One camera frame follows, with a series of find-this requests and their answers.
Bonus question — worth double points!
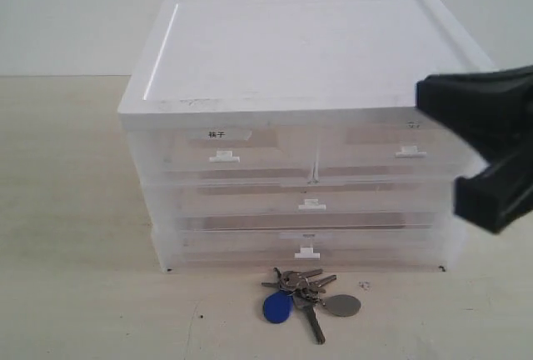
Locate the key bunch with blue fob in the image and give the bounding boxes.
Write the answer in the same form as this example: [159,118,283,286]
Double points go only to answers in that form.
[262,267,362,345]

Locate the wide drawer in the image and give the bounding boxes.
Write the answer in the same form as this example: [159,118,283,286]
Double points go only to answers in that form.
[159,229,455,271]
[157,181,451,230]

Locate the top right small drawer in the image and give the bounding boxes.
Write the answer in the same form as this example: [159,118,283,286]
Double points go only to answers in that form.
[316,122,473,178]

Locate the small drawer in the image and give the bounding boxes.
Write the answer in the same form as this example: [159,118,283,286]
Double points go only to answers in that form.
[163,126,317,180]
[316,122,473,178]

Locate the white translucent drawer cabinet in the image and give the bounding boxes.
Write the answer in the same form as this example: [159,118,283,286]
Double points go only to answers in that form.
[117,0,494,272]

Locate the top left small drawer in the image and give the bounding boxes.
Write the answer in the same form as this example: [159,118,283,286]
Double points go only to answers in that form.
[163,126,317,180]

